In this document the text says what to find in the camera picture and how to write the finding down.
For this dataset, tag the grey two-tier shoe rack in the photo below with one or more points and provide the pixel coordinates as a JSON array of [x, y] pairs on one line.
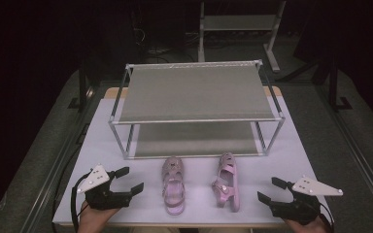
[[196, 93]]

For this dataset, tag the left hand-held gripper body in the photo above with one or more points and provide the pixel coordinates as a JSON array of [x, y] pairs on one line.
[[107, 198]]

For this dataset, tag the black floor stand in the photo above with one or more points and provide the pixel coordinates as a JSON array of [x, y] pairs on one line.
[[82, 87], [335, 90]]

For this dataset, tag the person's left hand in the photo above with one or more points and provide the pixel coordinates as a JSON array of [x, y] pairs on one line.
[[92, 221]]

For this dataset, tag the pink sandal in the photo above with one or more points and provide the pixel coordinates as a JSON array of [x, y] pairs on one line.
[[228, 191], [173, 191]]

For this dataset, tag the grey metal stand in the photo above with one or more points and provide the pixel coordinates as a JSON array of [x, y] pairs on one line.
[[238, 22]]

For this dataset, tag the person's right hand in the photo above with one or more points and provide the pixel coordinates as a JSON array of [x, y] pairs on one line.
[[311, 227]]

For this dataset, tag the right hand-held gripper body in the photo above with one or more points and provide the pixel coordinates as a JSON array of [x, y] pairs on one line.
[[299, 208]]

